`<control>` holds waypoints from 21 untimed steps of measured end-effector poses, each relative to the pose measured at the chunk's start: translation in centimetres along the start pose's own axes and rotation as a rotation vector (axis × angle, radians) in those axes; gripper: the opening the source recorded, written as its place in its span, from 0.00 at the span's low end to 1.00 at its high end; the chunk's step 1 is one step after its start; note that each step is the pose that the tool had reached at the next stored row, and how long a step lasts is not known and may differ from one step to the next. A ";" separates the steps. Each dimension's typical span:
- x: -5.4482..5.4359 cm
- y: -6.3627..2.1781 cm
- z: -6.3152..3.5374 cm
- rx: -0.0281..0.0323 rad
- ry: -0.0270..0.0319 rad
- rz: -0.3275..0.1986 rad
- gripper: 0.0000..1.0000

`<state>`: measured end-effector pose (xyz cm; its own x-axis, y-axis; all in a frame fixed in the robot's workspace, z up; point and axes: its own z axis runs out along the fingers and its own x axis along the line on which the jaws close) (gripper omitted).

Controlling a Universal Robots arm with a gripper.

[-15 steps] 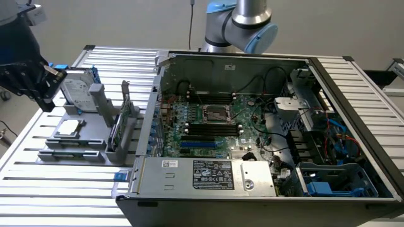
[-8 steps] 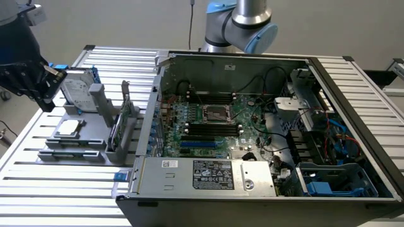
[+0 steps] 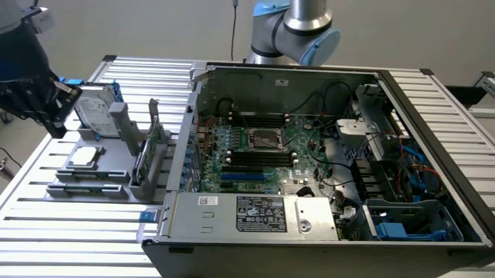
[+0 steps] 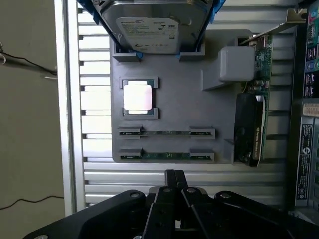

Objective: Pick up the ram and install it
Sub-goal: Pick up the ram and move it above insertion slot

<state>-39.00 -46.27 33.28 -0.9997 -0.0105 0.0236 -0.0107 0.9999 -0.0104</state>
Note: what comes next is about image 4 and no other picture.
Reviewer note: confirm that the black computer case panel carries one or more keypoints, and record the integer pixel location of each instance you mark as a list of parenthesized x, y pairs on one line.
[(310, 62)]

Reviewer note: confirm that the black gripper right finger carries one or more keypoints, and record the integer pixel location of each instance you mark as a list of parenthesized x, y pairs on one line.
[(197, 219)]

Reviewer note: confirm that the CPU with silver lid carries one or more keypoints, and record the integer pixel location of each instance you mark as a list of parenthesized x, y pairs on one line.
[(137, 97)]

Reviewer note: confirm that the blue disk carrier bracket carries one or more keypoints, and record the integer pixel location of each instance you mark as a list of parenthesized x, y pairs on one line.
[(86, 10)]

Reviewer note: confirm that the light grey plastic block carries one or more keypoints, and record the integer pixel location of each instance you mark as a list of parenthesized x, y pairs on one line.
[(236, 63)]

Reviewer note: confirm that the green RAM stick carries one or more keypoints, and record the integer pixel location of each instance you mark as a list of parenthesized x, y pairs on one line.
[(167, 156), (167, 133)]

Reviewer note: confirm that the graphics card with black cooler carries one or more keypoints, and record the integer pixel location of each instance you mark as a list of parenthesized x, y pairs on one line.
[(251, 129)]

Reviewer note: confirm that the silver hard disk drive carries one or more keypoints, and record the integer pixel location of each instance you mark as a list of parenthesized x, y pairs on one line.
[(154, 25)]

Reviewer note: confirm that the power supply with label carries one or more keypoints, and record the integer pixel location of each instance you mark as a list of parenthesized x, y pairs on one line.
[(307, 161)]

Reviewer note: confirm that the grey plastic parts rack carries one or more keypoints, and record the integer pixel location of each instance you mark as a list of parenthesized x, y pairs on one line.
[(184, 99)]

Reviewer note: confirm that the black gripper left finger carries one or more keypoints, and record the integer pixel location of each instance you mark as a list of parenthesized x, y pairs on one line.
[(159, 219)]

